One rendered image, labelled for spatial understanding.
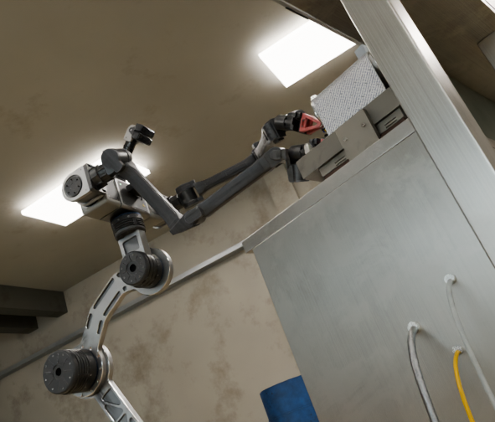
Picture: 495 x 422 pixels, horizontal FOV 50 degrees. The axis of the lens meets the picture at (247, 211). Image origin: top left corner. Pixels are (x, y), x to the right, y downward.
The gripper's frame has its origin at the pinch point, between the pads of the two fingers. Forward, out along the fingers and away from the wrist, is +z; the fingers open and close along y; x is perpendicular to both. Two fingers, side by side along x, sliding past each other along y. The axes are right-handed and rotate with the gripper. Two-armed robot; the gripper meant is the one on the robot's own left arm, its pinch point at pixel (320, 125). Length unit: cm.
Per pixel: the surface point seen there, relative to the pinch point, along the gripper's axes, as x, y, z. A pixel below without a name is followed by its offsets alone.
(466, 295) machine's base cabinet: -39, 30, 72
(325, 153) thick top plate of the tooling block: -11.9, 26.2, 24.6
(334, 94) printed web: 9.1, 7.3, 9.3
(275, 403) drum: -218, -224, -175
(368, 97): 8.3, 6.9, 22.0
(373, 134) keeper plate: -5.7, 27.8, 40.0
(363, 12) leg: 4, 82, 70
